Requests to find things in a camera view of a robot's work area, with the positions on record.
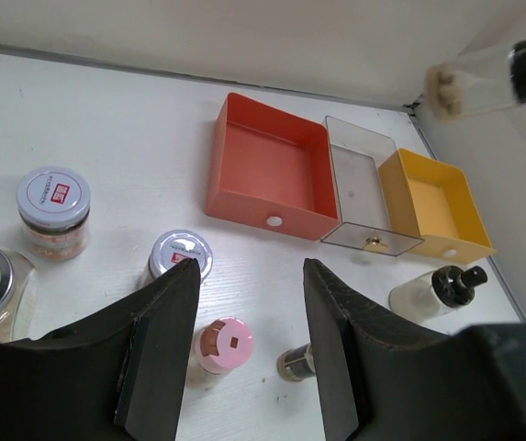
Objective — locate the clear plastic bin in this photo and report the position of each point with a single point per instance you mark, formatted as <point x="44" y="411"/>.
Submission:
<point x="375" y="206"/>

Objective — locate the small black pepper grinder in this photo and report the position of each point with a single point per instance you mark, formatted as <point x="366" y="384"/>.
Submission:
<point x="296" y="365"/>

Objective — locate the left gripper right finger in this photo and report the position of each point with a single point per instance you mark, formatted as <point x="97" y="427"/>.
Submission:
<point x="381" y="377"/>

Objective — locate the pink cap spice bottle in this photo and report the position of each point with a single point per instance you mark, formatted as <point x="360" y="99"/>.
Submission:
<point x="216" y="350"/>

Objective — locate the pink sauce jar white lid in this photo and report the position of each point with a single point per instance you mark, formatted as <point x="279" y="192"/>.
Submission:
<point x="54" y="204"/>

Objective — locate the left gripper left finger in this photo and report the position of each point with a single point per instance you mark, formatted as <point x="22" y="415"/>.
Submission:
<point x="118" y="374"/>

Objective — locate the red orange plastic bin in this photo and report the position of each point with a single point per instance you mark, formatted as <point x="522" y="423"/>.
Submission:
<point x="271" y="170"/>

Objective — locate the dark sauce jar white lid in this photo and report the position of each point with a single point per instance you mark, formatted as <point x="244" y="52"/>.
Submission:
<point x="173" y="247"/>

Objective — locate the brown-spice bottle black pump cap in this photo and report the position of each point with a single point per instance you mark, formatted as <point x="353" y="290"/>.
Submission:
<point x="478" y="82"/>

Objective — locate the white-powder bottle black pump cap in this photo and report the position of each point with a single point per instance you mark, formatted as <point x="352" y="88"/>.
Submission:
<point x="436" y="293"/>

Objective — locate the yellow plastic bin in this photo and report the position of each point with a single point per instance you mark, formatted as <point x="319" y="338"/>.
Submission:
<point x="431" y="201"/>

